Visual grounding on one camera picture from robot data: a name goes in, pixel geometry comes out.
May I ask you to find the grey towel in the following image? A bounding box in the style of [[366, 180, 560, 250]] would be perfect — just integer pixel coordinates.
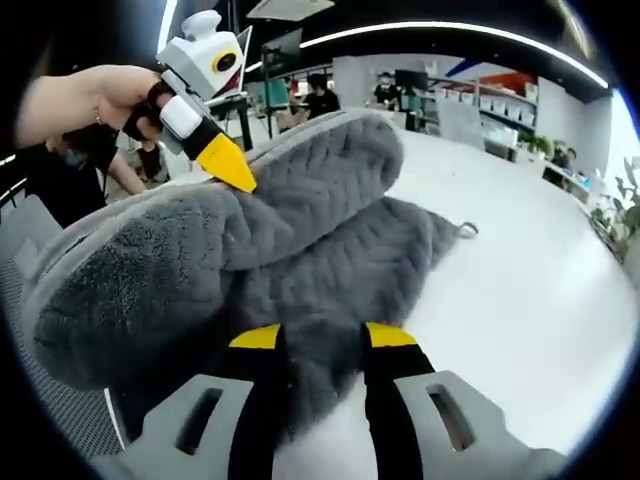
[[22, 107, 480, 444]]

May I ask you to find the person's left hand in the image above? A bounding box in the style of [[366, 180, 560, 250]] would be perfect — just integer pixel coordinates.
[[93, 65, 166, 134]]

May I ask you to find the straight ceiling light strip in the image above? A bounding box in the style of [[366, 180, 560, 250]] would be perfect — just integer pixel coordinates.
[[156, 0, 180, 57]]

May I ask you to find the green board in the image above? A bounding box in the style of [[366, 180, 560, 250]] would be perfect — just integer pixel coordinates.
[[263, 78, 292, 115]]

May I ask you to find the ceiling air vent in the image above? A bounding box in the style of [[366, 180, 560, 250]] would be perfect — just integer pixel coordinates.
[[246, 0, 336, 21]]

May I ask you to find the grey office chair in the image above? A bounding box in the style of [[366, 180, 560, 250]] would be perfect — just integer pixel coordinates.
[[0, 193, 129, 464]]

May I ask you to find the long curved ceiling light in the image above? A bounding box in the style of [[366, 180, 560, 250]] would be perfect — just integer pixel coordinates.
[[298, 21, 610, 90]]

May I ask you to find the large green potted plant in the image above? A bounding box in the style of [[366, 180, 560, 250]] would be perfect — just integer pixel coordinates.
[[589, 156, 640, 264]]

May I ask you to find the shelf with white boxes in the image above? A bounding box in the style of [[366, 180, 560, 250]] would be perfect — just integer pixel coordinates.
[[428, 74, 542, 132]]

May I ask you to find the small green plant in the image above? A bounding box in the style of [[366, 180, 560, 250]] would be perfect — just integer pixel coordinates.
[[516, 132, 555, 162]]

